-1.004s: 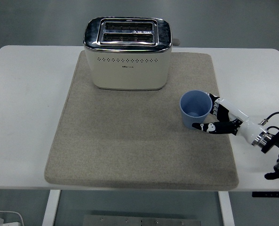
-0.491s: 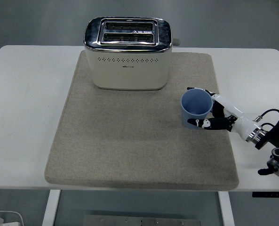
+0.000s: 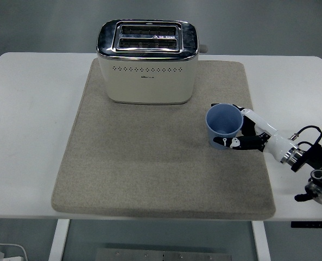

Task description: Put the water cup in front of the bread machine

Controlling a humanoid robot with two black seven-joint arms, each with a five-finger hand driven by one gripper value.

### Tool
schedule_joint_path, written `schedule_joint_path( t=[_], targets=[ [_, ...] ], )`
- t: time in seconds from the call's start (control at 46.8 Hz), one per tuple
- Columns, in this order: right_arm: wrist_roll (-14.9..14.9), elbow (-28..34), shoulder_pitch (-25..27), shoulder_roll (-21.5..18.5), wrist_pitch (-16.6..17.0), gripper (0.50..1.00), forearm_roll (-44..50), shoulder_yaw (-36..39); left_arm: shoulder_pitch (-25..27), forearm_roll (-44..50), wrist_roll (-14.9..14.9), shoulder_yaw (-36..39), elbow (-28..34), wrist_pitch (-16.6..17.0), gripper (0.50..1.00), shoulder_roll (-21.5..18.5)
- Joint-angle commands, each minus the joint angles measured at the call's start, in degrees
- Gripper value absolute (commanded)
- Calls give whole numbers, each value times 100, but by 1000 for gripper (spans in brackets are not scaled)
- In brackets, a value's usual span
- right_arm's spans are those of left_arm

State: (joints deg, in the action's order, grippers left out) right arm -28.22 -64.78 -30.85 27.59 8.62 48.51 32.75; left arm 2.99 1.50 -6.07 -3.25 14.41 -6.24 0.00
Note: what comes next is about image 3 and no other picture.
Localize beige felt table mat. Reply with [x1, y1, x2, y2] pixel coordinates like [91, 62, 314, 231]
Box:
[50, 58, 276, 218]

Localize white table leg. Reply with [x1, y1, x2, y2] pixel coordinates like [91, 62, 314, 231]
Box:
[48, 219, 71, 261]
[251, 220, 272, 261]

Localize cream chrome two-slot toaster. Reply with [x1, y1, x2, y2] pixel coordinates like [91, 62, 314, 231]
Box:
[95, 20, 209, 105]

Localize grey metal plate with screws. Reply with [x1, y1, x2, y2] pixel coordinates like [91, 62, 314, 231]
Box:
[95, 247, 232, 261]

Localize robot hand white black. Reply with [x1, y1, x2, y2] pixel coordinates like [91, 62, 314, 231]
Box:
[211, 102, 298, 163]

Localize blue ribbed plastic cup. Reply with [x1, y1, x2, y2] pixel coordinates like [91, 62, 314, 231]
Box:
[205, 104, 244, 150]

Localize black table control panel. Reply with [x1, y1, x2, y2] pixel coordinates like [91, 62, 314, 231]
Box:
[290, 221, 322, 228]

